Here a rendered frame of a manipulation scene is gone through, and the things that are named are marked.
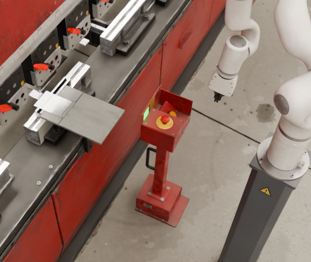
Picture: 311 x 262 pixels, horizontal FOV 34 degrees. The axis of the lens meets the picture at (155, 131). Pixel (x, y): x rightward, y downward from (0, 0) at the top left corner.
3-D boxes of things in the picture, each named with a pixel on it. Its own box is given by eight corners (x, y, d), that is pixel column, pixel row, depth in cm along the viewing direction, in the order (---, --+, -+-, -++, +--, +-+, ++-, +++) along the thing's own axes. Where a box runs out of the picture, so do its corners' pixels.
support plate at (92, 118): (100, 145, 185) (100, 143, 184) (40, 117, 191) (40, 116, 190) (124, 111, 195) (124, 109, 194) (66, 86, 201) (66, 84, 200)
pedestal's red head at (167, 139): (172, 153, 224) (175, 128, 210) (139, 140, 228) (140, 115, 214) (189, 121, 236) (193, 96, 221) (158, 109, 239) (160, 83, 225)
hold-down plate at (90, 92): (55, 146, 197) (55, 142, 195) (44, 141, 199) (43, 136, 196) (95, 95, 214) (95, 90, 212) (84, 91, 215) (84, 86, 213)
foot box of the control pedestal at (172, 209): (175, 228, 275) (177, 218, 266) (134, 209, 281) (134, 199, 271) (189, 199, 286) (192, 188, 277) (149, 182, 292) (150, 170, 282)
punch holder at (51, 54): (38, 89, 175) (31, 54, 162) (17, 80, 177) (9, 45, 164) (62, 62, 183) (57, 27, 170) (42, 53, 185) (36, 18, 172)
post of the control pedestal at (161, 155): (161, 197, 273) (168, 137, 230) (151, 193, 274) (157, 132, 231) (165, 189, 276) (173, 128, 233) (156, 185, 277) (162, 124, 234)
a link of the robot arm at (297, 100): (322, 133, 168) (347, 84, 149) (277, 154, 162) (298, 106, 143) (298, 108, 174) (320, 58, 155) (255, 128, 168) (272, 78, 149)
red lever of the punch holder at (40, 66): (40, 66, 162) (55, 65, 171) (29, 61, 163) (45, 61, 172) (39, 71, 162) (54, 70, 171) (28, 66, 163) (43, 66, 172)
